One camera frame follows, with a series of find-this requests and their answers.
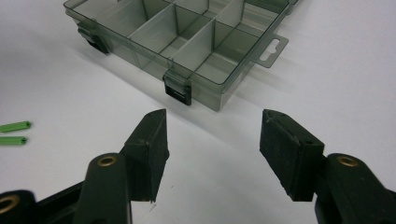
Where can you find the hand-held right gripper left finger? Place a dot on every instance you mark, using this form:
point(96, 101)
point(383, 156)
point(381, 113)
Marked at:
point(146, 152)

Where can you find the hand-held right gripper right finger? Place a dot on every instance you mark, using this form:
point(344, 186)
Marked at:
point(292, 155)

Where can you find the grey transparent organizer box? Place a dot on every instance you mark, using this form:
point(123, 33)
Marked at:
point(193, 53)

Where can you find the green hex spacer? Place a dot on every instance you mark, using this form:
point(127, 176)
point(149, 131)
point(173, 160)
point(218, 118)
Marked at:
point(12, 140)
point(15, 126)

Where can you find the white board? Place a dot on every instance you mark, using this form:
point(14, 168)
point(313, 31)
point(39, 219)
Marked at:
point(342, 93)

